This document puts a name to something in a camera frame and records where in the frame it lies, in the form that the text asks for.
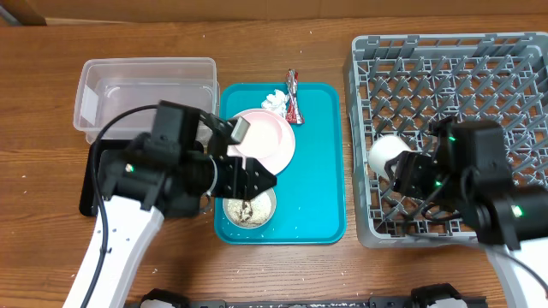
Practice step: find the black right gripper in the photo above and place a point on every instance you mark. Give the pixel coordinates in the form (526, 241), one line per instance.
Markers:
(408, 166)

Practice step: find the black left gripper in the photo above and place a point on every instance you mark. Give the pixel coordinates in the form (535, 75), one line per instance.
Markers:
(241, 186)

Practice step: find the rice and food waste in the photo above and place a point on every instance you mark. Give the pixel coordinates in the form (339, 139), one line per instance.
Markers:
(250, 211)

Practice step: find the grey bowl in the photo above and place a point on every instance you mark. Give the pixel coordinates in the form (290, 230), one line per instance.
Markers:
(257, 214)

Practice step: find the cream paper cup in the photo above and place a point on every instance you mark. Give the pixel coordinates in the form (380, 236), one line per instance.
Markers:
(383, 150)

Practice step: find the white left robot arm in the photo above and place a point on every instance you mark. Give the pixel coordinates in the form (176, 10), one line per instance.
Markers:
(182, 159)

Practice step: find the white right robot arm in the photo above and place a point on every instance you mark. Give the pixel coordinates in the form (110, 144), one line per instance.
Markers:
(468, 177)

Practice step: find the grey dishwasher rack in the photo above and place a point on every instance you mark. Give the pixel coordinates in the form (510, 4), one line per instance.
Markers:
(397, 84)

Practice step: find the pink bowl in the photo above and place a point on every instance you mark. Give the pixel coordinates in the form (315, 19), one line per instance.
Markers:
(262, 138)

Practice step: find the pink plate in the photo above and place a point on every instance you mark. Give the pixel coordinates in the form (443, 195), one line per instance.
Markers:
(282, 156)

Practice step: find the teal serving tray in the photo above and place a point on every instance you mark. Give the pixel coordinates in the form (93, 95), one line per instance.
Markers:
(310, 191)

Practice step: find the red foil snack wrapper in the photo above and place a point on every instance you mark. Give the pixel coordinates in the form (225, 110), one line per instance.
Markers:
(293, 115)

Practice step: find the crumpled white tissue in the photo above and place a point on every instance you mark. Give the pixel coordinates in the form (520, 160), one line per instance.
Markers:
(276, 102)

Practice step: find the black plastic tray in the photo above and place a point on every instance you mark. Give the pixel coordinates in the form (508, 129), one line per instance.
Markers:
(108, 151)

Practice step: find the clear plastic container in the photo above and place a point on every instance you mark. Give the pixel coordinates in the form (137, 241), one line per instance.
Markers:
(111, 86)

